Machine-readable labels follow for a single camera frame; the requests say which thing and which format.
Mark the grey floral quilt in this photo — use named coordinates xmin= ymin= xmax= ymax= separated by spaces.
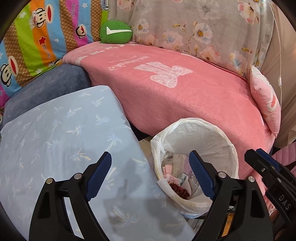
xmin=108 ymin=0 xmax=275 ymax=77

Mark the pink quilted garment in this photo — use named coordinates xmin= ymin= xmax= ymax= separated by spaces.
xmin=272 ymin=142 xmax=296 ymax=175

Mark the white lined trash bin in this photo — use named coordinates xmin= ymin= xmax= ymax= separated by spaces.
xmin=151 ymin=118 xmax=239 ymax=218

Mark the pink striped cloth piece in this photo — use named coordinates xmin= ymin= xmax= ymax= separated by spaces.
xmin=162 ymin=165 xmax=179 ymax=184

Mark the green plush toy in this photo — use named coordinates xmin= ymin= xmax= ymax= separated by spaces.
xmin=99 ymin=20 xmax=132 ymax=44

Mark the pink blanket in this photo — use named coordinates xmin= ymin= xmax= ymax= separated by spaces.
xmin=63 ymin=42 xmax=275 ymax=178

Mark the colourful monkey-print pillow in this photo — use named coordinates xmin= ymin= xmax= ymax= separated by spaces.
xmin=1 ymin=0 xmax=108 ymax=108

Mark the blue-grey plush cushion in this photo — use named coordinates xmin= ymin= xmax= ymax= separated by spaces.
xmin=1 ymin=64 xmax=91 ymax=126

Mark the white cable with switch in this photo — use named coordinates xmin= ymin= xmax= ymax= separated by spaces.
xmin=268 ymin=2 xmax=283 ymax=107

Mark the dark red velvet scrunchie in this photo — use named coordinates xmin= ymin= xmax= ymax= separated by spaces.
xmin=170 ymin=183 xmax=189 ymax=200

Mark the small pink printed pillow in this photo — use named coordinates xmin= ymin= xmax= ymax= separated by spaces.
xmin=249 ymin=65 xmax=281 ymax=137

